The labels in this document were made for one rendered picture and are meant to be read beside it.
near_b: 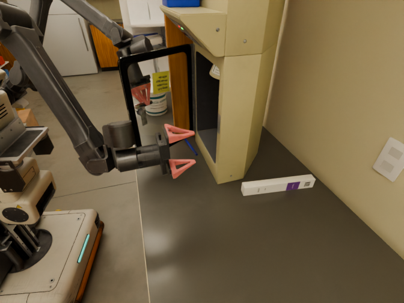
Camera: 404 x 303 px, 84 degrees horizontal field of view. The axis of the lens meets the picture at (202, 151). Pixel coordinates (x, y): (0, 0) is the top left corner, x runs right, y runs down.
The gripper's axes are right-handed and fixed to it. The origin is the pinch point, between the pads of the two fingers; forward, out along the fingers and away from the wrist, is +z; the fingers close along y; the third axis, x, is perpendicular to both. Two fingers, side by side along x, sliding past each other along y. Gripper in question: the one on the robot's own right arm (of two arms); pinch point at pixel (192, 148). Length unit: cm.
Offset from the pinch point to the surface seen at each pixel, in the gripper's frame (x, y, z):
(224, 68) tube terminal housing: 8.8, 18.1, 12.2
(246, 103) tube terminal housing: 8.9, 6.8, 20.3
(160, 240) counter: -8.1, -26.0, -13.0
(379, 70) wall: -2, 17, 55
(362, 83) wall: 1, 12, 55
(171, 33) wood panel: 46, 22, 5
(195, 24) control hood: 8.8, 28.8, 4.2
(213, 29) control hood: 8.8, 27.7, 8.6
